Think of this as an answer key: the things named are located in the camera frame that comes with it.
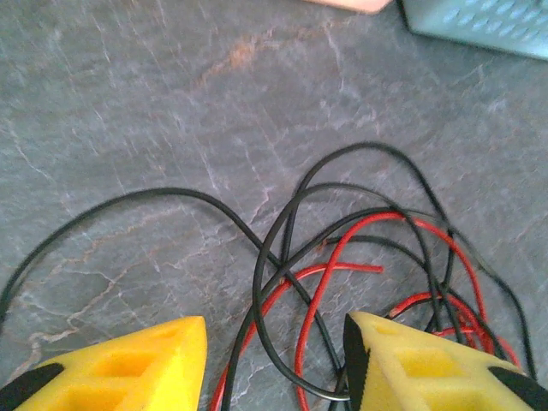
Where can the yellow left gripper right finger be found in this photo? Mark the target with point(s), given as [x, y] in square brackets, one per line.
[411, 385]

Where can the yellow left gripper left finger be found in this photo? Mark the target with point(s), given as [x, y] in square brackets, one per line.
[180, 342]

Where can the blue perforated plastic basket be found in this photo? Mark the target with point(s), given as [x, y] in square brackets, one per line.
[479, 21]

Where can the pink perforated plastic basket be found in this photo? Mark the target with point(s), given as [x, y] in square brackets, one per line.
[347, 4]

